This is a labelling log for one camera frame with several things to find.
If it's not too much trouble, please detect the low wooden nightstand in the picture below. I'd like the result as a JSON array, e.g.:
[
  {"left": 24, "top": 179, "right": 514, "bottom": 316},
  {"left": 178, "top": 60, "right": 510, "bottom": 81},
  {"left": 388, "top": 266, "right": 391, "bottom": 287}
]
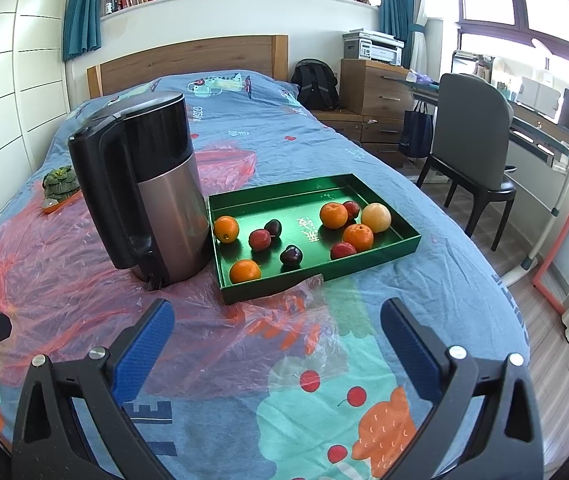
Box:
[{"left": 315, "top": 107, "right": 410, "bottom": 168}]

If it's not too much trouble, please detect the yellow pear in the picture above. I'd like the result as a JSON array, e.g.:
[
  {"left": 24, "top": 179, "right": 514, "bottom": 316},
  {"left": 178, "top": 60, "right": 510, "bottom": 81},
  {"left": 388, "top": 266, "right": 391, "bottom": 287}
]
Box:
[{"left": 361, "top": 202, "right": 392, "bottom": 234}]

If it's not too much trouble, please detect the green leafy vegetable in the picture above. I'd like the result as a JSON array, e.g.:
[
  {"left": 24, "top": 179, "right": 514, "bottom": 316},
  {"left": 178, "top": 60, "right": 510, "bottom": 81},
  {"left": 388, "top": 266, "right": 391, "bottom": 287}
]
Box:
[{"left": 42, "top": 166, "right": 81, "bottom": 201}]

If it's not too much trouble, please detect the white printer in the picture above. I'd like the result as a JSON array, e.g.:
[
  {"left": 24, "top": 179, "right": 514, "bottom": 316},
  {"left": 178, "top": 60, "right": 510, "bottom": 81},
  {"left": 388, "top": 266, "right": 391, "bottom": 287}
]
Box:
[{"left": 342, "top": 29, "right": 405, "bottom": 66}]

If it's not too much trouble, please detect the white wardrobe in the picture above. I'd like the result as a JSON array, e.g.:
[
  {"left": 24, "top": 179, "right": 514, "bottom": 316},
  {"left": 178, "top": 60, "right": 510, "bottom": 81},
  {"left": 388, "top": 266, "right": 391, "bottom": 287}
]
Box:
[{"left": 0, "top": 0, "right": 72, "bottom": 251}]

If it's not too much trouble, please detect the white desk lamp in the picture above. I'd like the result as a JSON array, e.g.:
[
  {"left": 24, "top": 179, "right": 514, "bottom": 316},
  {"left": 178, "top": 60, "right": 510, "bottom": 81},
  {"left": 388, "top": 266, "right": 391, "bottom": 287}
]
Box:
[{"left": 531, "top": 36, "right": 555, "bottom": 68}]

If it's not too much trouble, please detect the dark tote bag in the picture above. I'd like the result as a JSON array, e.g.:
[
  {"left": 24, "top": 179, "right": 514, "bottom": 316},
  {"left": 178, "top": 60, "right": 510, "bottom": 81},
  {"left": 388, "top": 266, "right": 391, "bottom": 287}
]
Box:
[{"left": 398, "top": 101, "right": 434, "bottom": 158}]

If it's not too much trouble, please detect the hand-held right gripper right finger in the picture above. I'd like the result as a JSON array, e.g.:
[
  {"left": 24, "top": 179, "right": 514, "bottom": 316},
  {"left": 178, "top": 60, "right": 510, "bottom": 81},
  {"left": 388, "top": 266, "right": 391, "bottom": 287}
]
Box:
[{"left": 381, "top": 297, "right": 545, "bottom": 480}]

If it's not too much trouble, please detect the black backpack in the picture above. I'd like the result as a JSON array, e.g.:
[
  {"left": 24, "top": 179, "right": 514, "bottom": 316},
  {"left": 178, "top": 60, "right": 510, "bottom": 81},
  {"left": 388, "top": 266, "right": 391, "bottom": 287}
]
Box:
[{"left": 291, "top": 59, "right": 340, "bottom": 112}]

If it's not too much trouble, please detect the wooden headboard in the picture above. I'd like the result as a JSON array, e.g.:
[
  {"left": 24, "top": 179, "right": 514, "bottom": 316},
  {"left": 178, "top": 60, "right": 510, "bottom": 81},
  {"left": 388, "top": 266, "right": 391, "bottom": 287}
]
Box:
[{"left": 87, "top": 35, "right": 290, "bottom": 101}]

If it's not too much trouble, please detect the orange plate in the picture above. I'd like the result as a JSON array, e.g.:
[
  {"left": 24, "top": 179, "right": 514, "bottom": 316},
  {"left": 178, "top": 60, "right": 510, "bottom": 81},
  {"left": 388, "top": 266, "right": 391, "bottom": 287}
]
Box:
[{"left": 40, "top": 187, "right": 82, "bottom": 214}]

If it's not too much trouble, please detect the pink plastic sheet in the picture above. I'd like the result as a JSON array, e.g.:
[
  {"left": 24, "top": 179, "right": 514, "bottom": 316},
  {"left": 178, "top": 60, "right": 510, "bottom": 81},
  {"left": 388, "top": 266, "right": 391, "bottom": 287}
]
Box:
[{"left": 0, "top": 142, "right": 340, "bottom": 401}]

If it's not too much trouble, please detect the teal curtain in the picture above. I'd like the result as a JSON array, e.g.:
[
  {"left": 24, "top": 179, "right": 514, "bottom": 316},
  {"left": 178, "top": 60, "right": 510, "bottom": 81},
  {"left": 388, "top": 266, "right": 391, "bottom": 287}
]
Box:
[
  {"left": 62, "top": 0, "right": 105, "bottom": 62},
  {"left": 379, "top": 0, "right": 428, "bottom": 68}
]

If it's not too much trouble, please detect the white storage box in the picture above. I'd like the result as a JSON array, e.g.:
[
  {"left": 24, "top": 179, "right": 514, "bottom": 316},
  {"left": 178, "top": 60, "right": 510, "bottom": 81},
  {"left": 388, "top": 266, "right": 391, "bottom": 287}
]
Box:
[{"left": 517, "top": 77, "right": 561, "bottom": 111}]

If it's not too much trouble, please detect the orange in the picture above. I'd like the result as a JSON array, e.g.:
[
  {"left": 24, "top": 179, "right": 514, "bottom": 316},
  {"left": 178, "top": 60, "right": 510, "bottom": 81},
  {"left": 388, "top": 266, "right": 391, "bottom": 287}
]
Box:
[
  {"left": 319, "top": 201, "right": 349, "bottom": 230},
  {"left": 214, "top": 215, "right": 240, "bottom": 244},
  {"left": 229, "top": 259, "right": 262, "bottom": 285},
  {"left": 343, "top": 223, "right": 375, "bottom": 253}
]

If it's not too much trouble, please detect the green tray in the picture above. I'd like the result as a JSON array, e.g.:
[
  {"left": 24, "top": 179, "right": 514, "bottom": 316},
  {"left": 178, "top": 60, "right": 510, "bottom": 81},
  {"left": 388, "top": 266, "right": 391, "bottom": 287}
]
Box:
[{"left": 208, "top": 173, "right": 422, "bottom": 305}]

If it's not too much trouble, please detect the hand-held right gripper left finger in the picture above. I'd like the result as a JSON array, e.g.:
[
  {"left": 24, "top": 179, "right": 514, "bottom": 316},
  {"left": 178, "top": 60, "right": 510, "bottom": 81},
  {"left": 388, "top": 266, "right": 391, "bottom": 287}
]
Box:
[{"left": 12, "top": 298, "right": 175, "bottom": 480}]

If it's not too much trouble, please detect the grey chair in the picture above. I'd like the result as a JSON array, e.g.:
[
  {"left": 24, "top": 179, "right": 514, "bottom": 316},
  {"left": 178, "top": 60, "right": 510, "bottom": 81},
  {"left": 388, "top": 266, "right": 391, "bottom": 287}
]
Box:
[{"left": 416, "top": 72, "right": 518, "bottom": 251}]

